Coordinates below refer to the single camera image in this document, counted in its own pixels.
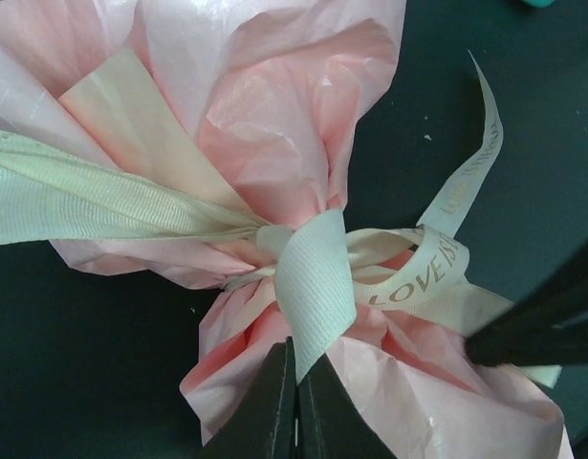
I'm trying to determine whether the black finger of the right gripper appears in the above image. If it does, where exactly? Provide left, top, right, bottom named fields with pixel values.
left=465, top=242, right=588, bottom=367

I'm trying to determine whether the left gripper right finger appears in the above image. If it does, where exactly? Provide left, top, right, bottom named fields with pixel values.
left=297, top=356, right=394, bottom=459

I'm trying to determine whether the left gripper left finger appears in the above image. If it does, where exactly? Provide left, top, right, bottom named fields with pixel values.
left=199, top=339, right=296, bottom=459

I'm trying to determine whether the cream ribbon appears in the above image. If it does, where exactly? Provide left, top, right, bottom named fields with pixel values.
left=0, top=49, right=503, bottom=377

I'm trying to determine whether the pink wrapping paper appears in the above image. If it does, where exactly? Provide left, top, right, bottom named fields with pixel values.
left=0, top=1, right=572, bottom=458

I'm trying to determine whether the teal vase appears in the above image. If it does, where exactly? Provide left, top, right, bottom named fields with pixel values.
left=520, top=0, right=555, bottom=9

